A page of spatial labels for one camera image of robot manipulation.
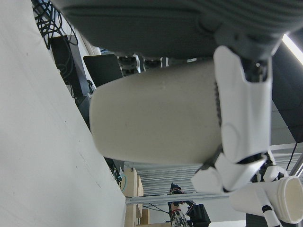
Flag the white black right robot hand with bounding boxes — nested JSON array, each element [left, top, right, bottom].
[[251, 153, 289, 227]]

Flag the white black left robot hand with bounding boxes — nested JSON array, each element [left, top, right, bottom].
[[52, 0, 303, 194]]

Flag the white paper cup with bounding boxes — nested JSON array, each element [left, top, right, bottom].
[[229, 176, 303, 224]]

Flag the beige cup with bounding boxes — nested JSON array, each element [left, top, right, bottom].
[[89, 61, 224, 165]]

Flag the black monitor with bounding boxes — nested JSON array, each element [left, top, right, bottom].
[[83, 54, 124, 88]]

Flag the black power adapter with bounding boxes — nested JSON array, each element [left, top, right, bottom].
[[50, 35, 89, 100]]

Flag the ceiling light strip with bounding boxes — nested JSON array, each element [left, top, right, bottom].
[[282, 34, 303, 62]]

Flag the wooden box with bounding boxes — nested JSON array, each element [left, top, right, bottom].
[[122, 166, 151, 225]]

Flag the tangled black cables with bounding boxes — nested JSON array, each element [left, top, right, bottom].
[[32, 0, 79, 49]]

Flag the aluminium frame rail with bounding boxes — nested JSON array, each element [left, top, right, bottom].
[[125, 191, 234, 205]]

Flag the teal cable loop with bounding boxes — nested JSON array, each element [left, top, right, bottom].
[[116, 174, 130, 192]]

